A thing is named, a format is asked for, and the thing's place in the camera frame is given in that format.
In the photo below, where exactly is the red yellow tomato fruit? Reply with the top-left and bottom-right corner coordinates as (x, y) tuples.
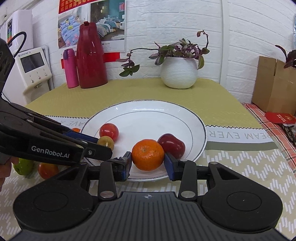
(99, 123), (119, 142)

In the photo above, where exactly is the orange mandarin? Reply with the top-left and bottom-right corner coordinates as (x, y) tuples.
(132, 139), (165, 171)

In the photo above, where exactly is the small orange kumquat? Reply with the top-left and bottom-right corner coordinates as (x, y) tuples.
(72, 128), (80, 133)

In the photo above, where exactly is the person's left hand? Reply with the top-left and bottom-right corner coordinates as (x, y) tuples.
(0, 157), (19, 191)

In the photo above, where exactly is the small yellow-brown longan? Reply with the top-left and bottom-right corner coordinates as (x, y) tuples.
(97, 136), (115, 151)

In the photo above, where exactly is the dark red plum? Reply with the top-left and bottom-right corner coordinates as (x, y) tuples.
(157, 133), (186, 160)

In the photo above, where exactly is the green guava fruit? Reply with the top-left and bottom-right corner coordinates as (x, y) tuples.
(13, 158), (34, 176)

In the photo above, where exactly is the red orange tomato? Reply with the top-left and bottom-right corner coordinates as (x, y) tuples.
(38, 163), (60, 180)

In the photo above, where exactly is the white round plate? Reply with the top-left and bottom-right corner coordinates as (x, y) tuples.
(80, 99), (208, 182)

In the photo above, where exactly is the white water dispenser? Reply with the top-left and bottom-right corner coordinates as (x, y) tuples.
(1, 9), (52, 106)

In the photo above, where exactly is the red thermos jug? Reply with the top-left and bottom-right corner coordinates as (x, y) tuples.
(76, 21), (108, 88)

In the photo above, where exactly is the pink thermos bottle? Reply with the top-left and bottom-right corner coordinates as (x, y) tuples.
(63, 49), (79, 88)

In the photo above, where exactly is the plaid orange cloth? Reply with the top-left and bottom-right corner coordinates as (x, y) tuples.
(242, 103), (295, 175)

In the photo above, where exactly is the white ribbed plant pot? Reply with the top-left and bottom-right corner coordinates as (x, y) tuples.
(161, 57), (198, 89)

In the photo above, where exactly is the red envelope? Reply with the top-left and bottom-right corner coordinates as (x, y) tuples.
(265, 112), (296, 125)

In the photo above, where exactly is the brown cardboard box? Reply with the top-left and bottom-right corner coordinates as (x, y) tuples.
(251, 56), (296, 115)

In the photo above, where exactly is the purple green trailing plant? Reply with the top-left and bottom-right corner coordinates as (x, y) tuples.
(116, 30), (210, 77)

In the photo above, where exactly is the bedding calendar poster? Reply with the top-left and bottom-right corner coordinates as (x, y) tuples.
(57, 0), (127, 53)

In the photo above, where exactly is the dark purple leafy plant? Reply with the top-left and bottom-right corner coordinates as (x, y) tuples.
(275, 45), (296, 68)

